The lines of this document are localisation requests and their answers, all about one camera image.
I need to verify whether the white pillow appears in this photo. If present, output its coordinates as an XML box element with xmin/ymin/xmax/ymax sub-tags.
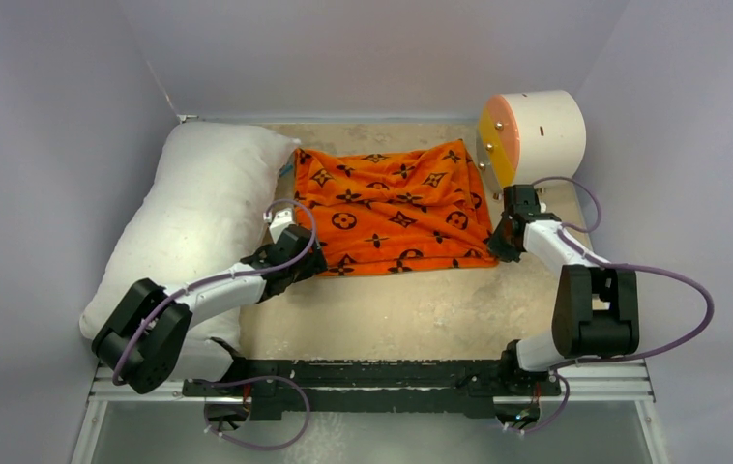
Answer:
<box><xmin>79</xmin><ymin>120</ymin><xmax>303</xmax><ymax>366</ymax></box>

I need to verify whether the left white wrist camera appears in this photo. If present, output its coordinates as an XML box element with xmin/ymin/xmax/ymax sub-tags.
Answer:
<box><xmin>263</xmin><ymin>208</ymin><xmax>295</xmax><ymax>243</ymax></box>

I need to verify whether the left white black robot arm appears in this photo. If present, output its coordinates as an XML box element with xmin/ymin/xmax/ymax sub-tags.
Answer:
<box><xmin>91</xmin><ymin>223</ymin><xmax>327</xmax><ymax>395</ymax></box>

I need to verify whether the purple cable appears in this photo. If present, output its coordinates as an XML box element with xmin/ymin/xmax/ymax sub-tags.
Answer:
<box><xmin>506</xmin><ymin>176</ymin><xmax>717</xmax><ymax>437</ymax></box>
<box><xmin>111</xmin><ymin>198</ymin><xmax>319</xmax><ymax>452</ymax></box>

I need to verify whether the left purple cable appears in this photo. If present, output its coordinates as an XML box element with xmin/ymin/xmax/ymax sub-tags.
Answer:
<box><xmin>111</xmin><ymin>198</ymin><xmax>319</xmax><ymax>452</ymax></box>

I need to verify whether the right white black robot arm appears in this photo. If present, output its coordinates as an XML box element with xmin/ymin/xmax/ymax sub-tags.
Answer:
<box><xmin>487</xmin><ymin>185</ymin><xmax>639</xmax><ymax>393</ymax></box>

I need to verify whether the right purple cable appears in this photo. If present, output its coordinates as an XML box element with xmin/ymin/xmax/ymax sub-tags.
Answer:
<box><xmin>506</xmin><ymin>176</ymin><xmax>717</xmax><ymax>437</ymax></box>

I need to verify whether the aluminium rail frame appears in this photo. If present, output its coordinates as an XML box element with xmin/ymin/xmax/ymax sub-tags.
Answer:
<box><xmin>72</xmin><ymin>115</ymin><xmax>670</xmax><ymax>464</ymax></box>

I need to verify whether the orange patterned pillowcase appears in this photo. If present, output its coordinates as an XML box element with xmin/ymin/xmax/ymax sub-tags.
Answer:
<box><xmin>294</xmin><ymin>139</ymin><xmax>498</xmax><ymax>276</ymax></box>

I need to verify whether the white cylinder with orange face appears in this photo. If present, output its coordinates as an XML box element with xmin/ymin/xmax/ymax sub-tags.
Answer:
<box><xmin>476</xmin><ymin>90</ymin><xmax>587</xmax><ymax>194</ymax></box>

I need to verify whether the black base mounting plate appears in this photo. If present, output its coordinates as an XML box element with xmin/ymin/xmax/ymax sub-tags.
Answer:
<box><xmin>183</xmin><ymin>358</ymin><xmax>561</xmax><ymax>421</ymax></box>

